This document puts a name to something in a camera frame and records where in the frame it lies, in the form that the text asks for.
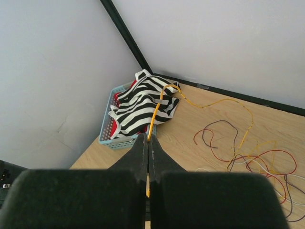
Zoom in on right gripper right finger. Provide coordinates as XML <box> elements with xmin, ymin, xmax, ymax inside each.
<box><xmin>148</xmin><ymin>136</ymin><xmax>289</xmax><ymax>229</ymax></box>

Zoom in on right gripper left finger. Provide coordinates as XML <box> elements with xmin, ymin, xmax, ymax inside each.
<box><xmin>0</xmin><ymin>134</ymin><xmax>148</xmax><ymax>229</ymax></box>

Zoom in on red wire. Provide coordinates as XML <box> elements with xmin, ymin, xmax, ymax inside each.
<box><xmin>193</xmin><ymin>128</ymin><xmax>297</xmax><ymax>184</ymax></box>

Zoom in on yellow wire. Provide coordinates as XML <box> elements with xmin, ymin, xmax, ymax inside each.
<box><xmin>145</xmin><ymin>84</ymin><xmax>286</xmax><ymax>205</ymax></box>

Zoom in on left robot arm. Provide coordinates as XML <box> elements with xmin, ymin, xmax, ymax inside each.
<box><xmin>0</xmin><ymin>160</ymin><xmax>27</xmax><ymax>207</ymax></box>

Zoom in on light blue plastic basket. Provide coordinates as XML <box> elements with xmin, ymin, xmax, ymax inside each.
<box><xmin>99</xmin><ymin>81</ymin><xmax>160</xmax><ymax>150</ymax></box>

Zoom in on black white striped cloth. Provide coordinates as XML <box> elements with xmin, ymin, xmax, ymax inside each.
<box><xmin>108</xmin><ymin>69</ymin><xmax>179</xmax><ymax>139</ymax></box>

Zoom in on brown wire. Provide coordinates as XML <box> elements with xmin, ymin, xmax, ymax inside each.
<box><xmin>202</xmin><ymin>120</ymin><xmax>239</xmax><ymax>153</ymax></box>

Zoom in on white wire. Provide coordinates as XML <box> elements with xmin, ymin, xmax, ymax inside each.
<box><xmin>195</xmin><ymin>159</ymin><xmax>305</xmax><ymax>206</ymax></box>

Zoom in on black frame post left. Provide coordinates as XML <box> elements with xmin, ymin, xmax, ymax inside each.
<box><xmin>100</xmin><ymin>0</ymin><xmax>153</xmax><ymax>73</ymax></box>

